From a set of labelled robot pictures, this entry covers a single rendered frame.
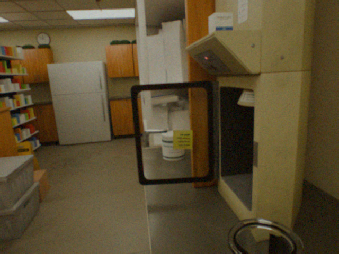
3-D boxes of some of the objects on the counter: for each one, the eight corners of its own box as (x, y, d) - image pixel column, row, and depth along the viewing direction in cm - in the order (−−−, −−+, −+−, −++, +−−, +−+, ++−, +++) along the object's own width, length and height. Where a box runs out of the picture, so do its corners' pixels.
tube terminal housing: (273, 182, 101) (280, -13, 84) (332, 228, 70) (362, -63, 53) (217, 190, 98) (214, -14, 81) (256, 242, 67) (263, -68, 50)
